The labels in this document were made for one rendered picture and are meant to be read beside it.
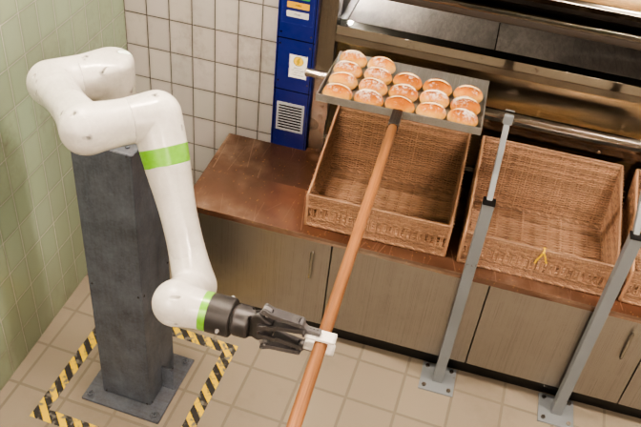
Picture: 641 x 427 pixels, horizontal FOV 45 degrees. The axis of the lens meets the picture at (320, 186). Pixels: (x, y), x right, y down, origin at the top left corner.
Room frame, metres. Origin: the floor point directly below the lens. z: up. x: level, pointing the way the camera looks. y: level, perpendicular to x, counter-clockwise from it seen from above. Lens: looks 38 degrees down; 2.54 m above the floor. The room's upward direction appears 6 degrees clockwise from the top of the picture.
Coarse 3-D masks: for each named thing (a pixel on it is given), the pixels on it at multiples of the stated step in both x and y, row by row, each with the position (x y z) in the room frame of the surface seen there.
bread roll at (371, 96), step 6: (360, 90) 2.20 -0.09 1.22; (366, 90) 2.19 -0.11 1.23; (372, 90) 2.19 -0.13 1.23; (354, 96) 2.19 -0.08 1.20; (360, 96) 2.17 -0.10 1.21; (366, 96) 2.17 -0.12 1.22; (372, 96) 2.17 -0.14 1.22; (378, 96) 2.17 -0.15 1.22; (366, 102) 2.16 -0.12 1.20; (372, 102) 2.16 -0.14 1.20; (378, 102) 2.16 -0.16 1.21
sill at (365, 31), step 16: (336, 32) 2.73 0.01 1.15; (352, 32) 2.72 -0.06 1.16; (368, 32) 2.71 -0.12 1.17; (384, 32) 2.71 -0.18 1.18; (400, 32) 2.72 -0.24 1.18; (416, 48) 2.67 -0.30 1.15; (432, 48) 2.66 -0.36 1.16; (448, 48) 2.65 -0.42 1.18; (464, 48) 2.66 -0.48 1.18; (480, 48) 2.67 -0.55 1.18; (496, 64) 2.61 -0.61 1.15; (512, 64) 2.60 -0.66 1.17; (528, 64) 2.59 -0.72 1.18; (544, 64) 2.60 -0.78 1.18; (560, 64) 2.62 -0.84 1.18; (576, 80) 2.55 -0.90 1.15; (592, 80) 2.54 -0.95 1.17; (608, 80) 2.53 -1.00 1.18; (624, 80) 2.55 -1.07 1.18; (640, 80) 2.56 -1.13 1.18; (640, 96) 2.51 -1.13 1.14
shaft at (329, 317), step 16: (384, 144) 1.92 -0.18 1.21; (384, 160) 1.85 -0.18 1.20; (368, 192) 1.68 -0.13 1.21; (368, 208) 1.62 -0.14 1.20; (352, 240) 1.48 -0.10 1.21; (352, 256) 1.42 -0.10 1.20; (336, 288) 1.30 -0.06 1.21; (336, 304) 1.25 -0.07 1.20; (320, 352) 1.10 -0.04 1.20; (304, 384) 1.01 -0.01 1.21; (304, 400) 0.97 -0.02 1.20; (304, 416) 0.94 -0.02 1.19
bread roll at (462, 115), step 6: (456, 108) 2.15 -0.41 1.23; (462, 108) 2.14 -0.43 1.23; (450, 114) 2.13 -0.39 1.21; (456, 114) 2.12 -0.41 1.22; (462, 114) 2.11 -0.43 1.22; (468, 114) 2.12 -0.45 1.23; (474, 114) 2.12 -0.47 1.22; (450, 120) 2.12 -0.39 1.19; (456, 120) 2.11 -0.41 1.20; (462, 120) 2.10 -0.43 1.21; (468, 120) 2.10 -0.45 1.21; (474, 120) 2.11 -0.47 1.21; (474, 126) 2.11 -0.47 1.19
